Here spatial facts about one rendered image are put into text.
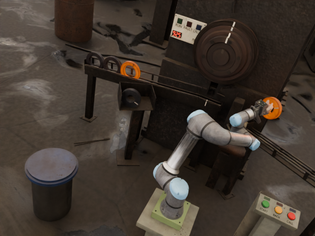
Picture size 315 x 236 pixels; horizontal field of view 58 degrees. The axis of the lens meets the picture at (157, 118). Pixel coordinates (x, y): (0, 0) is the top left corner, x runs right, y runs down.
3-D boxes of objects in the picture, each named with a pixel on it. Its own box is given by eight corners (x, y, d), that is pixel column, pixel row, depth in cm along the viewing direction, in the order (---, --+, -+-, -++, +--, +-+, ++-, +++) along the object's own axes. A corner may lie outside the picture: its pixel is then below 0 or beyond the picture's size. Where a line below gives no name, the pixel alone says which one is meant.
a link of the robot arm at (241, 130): (238, 144, 191) (241, 132, 183) (227, 134, 198) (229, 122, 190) (247, 139, 194) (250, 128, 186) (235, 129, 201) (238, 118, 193)
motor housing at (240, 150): (205, 176, 262) (224, 130, 232) (228, 187, 257) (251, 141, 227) (200, 185, 252) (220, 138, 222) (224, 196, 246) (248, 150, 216)
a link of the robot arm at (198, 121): (160, 193, 173) (209, 120, 155) (147, 175, 182) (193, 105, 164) (173, 192, 182) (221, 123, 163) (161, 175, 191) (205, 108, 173)
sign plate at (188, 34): (170, 35, 234) (176, 13, 224) (200, 46, 228) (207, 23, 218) (169, 36, 232) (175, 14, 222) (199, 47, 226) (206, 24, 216)
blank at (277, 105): (263, 118, 207) (260, 119, 205) (261, 97, 206) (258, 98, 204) (283, 119, 194) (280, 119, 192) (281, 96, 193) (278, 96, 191)
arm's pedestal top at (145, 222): (183, 250, 170) (185, 246, 167) (135, 225, 176) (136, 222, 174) (198, 210, 195) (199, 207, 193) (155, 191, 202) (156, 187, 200)
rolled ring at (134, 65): (118, 62, 250) (120, 61, 253) (122, 82, 258) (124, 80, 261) (136, 61, 242) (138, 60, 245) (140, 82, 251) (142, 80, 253)
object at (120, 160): (109, 149, 265) (119, 81, 225) (137, 150, 272) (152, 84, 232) (110, 165, 249) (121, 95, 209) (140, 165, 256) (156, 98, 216)
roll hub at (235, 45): (198, 66, 216) (209, 30, 200) (234, 79, 209) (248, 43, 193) (196, 68, 211) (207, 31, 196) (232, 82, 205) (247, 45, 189)
